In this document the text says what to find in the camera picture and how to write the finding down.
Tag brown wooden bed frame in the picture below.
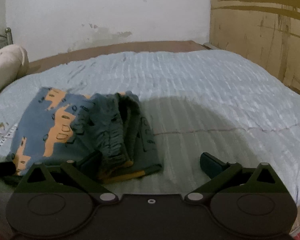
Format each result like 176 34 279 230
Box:
27 41 210 75

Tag cream rolled pillow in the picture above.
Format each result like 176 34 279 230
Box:
0 44 29 91

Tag blue orange patterned pants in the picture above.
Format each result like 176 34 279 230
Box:
7 87 162 184

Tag light blue quilted bedspread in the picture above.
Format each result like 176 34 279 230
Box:
0 50 300 205

